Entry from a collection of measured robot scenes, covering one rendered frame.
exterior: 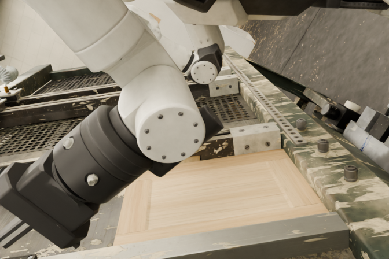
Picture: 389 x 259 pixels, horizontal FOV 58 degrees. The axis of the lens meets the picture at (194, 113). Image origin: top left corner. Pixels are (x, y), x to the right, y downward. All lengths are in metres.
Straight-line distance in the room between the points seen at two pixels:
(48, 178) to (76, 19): 0.18
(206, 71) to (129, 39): 0.71
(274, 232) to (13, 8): 6.40
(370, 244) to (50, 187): 0.46
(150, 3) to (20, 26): 2.81
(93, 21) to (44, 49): 6.43
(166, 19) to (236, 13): 4.09
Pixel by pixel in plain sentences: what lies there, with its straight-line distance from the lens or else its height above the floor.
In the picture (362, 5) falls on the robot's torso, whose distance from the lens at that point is 0.82.
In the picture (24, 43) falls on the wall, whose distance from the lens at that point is 6.85.
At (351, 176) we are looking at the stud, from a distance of 0.75.
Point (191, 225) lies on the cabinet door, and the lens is 0.70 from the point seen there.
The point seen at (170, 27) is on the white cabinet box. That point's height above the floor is 1.13.
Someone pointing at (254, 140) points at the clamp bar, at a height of 0.97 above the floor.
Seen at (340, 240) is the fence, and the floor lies 0.90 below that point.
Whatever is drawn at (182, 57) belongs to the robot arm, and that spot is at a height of 1.21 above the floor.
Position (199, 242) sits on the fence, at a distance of 0.63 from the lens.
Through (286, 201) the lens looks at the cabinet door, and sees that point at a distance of 0.75.
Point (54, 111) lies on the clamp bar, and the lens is 1.57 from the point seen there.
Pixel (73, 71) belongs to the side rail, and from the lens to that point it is 2.47.
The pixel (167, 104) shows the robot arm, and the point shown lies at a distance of 0.31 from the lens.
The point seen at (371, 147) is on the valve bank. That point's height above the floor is 0.74.
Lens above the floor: 1.32
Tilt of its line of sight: 11 degrees down
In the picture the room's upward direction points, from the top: 67 degrees counter-clockwise
